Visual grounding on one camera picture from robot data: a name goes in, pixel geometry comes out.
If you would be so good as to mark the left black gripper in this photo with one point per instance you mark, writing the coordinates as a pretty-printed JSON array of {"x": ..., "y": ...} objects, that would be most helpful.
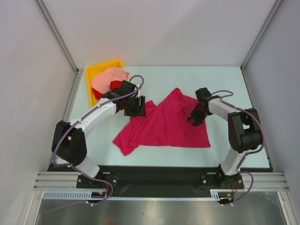
[{"x": 139, "y": 110}]

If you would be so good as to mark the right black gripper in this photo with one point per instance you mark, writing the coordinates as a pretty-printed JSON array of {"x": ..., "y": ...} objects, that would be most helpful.
[{"x": 193, "y": 115}]

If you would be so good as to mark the magenta t shirt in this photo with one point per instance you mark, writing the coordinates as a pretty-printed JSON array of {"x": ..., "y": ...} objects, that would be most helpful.
[{"x": 165, "y": 124}]

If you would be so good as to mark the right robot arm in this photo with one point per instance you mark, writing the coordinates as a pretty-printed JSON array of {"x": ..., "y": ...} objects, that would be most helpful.
[{"x": 245, "y": 135}]

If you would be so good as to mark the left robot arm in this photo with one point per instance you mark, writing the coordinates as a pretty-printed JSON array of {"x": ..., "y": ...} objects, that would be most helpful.
[{"x": 69, "y": 142}]

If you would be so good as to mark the red t shirt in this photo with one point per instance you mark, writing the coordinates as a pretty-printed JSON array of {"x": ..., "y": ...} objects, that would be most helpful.
[{"x": 111, "y": 87}]

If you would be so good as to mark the light pink t shirt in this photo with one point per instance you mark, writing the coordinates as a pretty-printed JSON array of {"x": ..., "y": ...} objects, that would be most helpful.
[{"x": 111, "y": 74}]

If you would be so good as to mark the yellow plastic bin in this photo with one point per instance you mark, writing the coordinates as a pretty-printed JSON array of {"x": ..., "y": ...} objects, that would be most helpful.
[{"x": 94, "y": 70}]

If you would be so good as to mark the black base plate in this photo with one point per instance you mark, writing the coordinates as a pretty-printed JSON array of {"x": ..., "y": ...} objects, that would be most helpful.
[{"x": 141, "y": 178}]

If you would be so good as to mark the left aluminium frame post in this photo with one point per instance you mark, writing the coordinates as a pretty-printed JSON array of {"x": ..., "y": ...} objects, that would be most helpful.
[{"x": 56, "y": 34}]

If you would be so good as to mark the aluminium frame post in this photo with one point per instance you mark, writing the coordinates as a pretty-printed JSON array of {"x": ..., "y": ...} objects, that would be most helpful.
[
  {"x": 262, "y": 31},
  {"x": 56, "y": 34}
]

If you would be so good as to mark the white slotted cable duct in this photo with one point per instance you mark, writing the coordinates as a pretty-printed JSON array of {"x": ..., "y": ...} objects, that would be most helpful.
[{"x": 210, "y": 195}]

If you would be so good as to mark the right aluminium frame post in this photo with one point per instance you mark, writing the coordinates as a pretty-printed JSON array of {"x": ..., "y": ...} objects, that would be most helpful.
[{"x": 262, "y": 31}]

